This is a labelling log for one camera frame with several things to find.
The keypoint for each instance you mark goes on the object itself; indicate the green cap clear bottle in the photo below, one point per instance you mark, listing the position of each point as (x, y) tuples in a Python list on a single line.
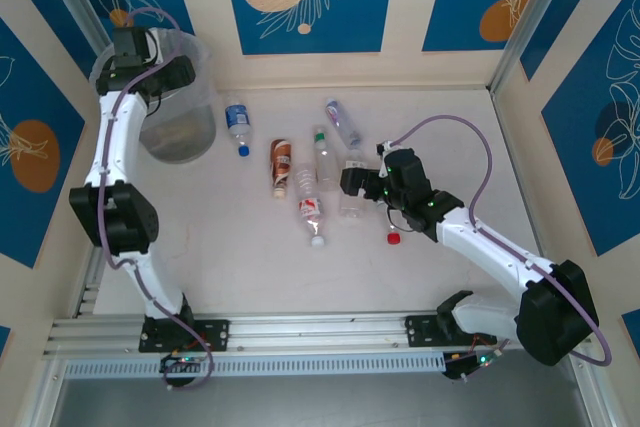
[(327, 167)]

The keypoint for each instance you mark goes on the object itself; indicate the red label clear bottle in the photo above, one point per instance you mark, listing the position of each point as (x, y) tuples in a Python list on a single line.
[(310, 207)]

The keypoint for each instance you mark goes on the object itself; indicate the blue label water bottle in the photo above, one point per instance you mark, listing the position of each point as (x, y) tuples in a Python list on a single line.
[(236, 117)]

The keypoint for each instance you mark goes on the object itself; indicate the brown label plastic bottle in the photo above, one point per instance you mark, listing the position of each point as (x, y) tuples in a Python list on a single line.
[(280, 162)]

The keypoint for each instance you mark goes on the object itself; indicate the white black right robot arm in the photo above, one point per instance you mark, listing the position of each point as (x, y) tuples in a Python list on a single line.
[(480, 242)]

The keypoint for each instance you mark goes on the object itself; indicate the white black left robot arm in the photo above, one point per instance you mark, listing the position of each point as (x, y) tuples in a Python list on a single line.
[(120, 137)]

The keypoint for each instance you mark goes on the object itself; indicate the clear plastic bin with liner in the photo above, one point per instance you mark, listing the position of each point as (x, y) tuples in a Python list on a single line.
[(185, 142)]

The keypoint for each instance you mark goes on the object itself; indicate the purple label clear bottle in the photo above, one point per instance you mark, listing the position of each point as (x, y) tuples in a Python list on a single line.
[(339, 119)]

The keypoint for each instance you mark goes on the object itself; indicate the right controller board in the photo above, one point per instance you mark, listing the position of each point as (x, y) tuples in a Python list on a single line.
[(470, 362)]

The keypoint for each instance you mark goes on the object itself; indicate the controller board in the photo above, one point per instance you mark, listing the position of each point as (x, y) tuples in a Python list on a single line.
[(182, 362), (470, 362)]

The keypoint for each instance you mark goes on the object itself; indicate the grey metal sheet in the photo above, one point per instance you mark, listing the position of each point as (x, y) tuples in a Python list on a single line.
[(320, 402)]

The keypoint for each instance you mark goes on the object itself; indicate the left controller board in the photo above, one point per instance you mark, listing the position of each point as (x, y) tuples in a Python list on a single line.
[(182, 362)]

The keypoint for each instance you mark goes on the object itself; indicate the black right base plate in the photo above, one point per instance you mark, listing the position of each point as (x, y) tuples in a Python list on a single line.
[(422, 329)]

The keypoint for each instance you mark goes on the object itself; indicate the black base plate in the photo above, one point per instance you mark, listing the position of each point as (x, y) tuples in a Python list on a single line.
[(215, 334), (422, 329)]

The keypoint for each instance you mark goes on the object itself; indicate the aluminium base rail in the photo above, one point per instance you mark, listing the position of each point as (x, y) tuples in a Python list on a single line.
[(310, 334)]

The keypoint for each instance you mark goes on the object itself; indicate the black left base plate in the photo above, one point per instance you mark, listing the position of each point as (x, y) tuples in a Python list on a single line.
[(215, 334)]

